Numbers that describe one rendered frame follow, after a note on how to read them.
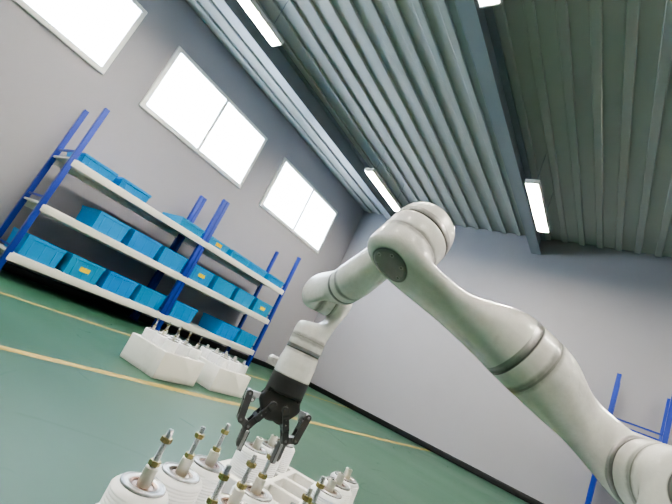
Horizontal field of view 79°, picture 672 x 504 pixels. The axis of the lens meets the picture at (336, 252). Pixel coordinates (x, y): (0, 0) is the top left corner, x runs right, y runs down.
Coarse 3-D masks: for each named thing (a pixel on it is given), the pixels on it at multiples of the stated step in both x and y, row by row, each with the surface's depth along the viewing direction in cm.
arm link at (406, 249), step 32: (384, 224) 55; (416, 224) 53; (384, 256) 53; (416, 256) 51; (416, 288) 53; (448, 288) 51; (448, 320) 53; (480, 320) 50; (512, 320) 51; (480, 352) 52; (512, 352) 50
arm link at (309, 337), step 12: (336, 312) 81; (348, 312) 83; (300, 324) 80; (312, 324) 80; (324, 324) 81; (336, 324) 80; (300, 336) 78; (312, 336) 78; (324, 336) 80; (300, 348) 78; (312, 348) 78
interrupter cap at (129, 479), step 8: (128, 472) 67; (136, 472) 68; (120, 480) 64; (128, 480) 65; (136, 480) 67; (128, 488) 62; (136, 488) 63; (152, 488) 66; (160, 488) 67; (144, 496) 63; (152, 496) 63; (160, 496) 65
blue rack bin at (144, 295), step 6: (138, 288) 494; (144, 288) 494; (150, 288) 544; (132, 294) 495; (138, 294) 491; (144, 294) 497; (150, 294) 503; (156, 294) 508; (162, 294) 515; (132, 300) 491; (138, 300) 493; (144, 300) 498; (150, 300) 504; (156, 300) 511; (162, 300) 517; (150, 306) 506; (156, 306) 513
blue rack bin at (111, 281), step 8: (104, 272) 465; (112, 272) 460; (104, 280) 458; (112, 280) 462; (120, 280) 470; (128, 280) 476; (104, 288) 458; (112, 288) 465; (120, 288) 472; (128, 288) 479; (128, 296) 481
